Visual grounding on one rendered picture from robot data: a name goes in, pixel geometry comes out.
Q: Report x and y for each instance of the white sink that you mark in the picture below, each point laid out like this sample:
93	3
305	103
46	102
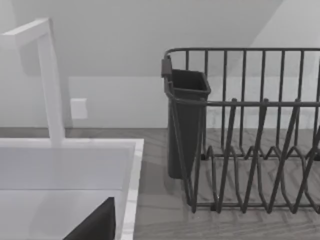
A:
67	175

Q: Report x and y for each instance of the tall white tap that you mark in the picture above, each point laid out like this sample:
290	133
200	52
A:
48	75

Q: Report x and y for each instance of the dark grey cutlery holder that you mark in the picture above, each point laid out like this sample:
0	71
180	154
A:
186	120

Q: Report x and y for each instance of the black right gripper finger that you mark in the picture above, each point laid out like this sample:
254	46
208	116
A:
100	222

